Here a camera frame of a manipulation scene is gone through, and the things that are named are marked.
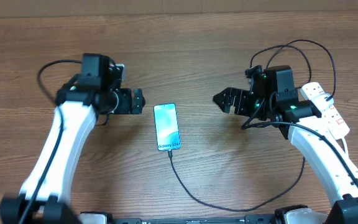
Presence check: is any Samsung Galaxy smartphone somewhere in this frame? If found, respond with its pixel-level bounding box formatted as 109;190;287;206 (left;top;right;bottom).
154;103;181;151

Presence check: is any black USB charging cable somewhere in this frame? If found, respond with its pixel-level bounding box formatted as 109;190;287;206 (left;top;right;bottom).
167;39;337;213

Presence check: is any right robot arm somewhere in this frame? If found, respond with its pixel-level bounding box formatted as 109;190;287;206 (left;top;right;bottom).
213;65;358;223

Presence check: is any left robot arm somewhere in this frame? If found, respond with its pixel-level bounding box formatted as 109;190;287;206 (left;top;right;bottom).
0;54;145;223

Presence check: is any white USB charger plug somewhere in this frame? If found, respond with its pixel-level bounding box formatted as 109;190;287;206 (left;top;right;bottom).
311;93;334;112

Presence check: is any white power strip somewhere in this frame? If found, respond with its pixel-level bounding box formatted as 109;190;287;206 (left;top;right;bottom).
300;82;350;140

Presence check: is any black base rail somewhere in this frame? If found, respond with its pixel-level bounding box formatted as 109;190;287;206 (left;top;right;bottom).
113;214;281;224

